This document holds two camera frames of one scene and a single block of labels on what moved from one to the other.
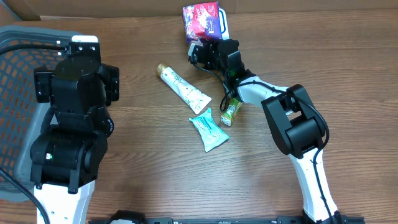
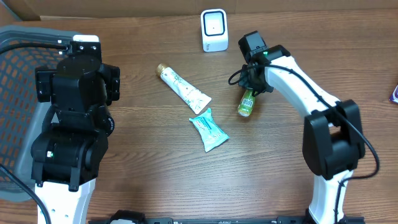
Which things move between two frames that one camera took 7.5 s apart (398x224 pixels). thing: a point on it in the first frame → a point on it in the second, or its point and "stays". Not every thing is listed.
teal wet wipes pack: [209, 132] stays
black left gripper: [40, 84] stays
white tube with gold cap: [195, 99] stays
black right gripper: [208, 50] → [254, 82]
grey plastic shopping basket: [21, 117] stays
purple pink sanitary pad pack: [202, 21] → [393, 98]
